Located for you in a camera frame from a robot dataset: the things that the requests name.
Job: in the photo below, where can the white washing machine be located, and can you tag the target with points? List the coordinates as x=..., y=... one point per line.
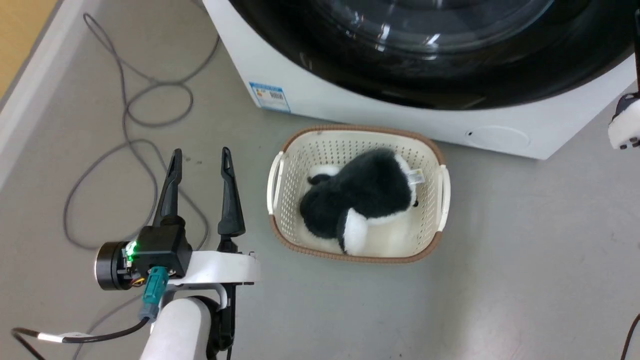
x=350, y=107

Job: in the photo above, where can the blue white energy label sticker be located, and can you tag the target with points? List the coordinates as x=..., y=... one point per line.
x=270, y=96

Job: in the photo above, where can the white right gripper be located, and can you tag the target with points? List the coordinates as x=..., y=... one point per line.
x=627, y=130

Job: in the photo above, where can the black round washing machine door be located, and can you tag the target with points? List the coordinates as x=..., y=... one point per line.
x=450, y=75

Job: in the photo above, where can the cream plastic laundry basket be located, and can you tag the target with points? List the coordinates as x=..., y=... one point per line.
x=300, y=165

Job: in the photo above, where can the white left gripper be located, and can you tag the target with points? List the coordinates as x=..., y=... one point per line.
x=220, y=267

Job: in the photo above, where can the black and white plush toy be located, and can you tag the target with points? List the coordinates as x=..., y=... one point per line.
x=365, y=195

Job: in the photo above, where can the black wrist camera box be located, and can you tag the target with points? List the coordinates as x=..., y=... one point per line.
x=162, y=250

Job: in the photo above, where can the round white filter cover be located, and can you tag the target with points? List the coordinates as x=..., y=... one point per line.
x=499, y=136

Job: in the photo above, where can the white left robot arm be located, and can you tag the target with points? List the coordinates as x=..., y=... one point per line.
x=180, y=330

